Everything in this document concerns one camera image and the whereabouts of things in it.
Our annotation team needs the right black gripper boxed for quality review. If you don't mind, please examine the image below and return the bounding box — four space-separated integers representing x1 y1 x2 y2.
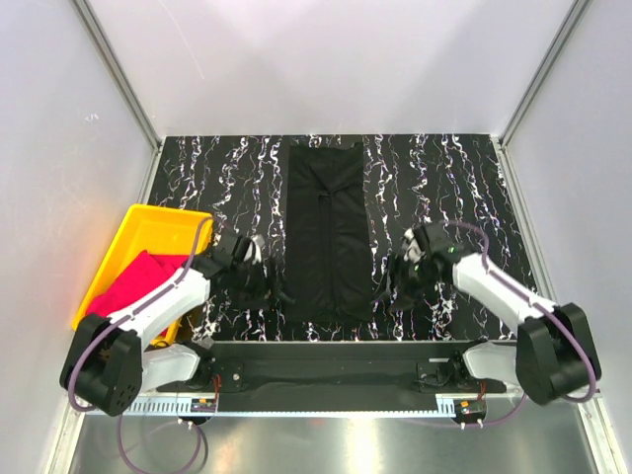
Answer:
370 252 442 313

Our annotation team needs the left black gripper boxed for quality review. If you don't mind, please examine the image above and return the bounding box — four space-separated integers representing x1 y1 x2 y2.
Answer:
231 255 293 311

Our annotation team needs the black t shirt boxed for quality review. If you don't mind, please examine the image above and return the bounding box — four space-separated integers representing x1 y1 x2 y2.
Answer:
283 142 373 323

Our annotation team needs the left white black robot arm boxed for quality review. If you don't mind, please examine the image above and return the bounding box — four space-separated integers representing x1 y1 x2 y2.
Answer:
59 231 283 417

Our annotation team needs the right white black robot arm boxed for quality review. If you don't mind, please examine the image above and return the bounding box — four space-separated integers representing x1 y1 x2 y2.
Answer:
375 221 601 406

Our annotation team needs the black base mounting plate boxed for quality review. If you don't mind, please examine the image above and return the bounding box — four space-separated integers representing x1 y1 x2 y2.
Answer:
156 340 508 414

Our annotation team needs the yellow plastic bin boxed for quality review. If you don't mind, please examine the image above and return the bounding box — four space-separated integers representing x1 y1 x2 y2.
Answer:
71 204 212 329

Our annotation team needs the red t shirt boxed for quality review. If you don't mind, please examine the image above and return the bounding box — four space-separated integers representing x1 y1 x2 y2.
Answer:
85 250 188 317

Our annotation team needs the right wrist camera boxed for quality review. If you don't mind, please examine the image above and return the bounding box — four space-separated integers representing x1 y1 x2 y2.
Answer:
401 225 429 264

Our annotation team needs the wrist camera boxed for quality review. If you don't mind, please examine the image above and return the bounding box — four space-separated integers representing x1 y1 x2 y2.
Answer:
401 225 429 264
232 235 265 265

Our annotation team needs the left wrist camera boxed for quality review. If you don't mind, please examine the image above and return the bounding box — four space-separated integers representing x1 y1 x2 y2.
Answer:
232 235 265 265

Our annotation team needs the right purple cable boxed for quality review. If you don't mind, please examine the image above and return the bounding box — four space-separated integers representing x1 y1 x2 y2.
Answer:
409 220 598 429

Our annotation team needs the aluminium frame rail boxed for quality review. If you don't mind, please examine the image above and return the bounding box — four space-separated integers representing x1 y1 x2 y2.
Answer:
63 357 603 397

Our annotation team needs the white slotted cable duct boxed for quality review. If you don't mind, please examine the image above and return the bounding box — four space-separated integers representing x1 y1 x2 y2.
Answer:
124 395 456 419

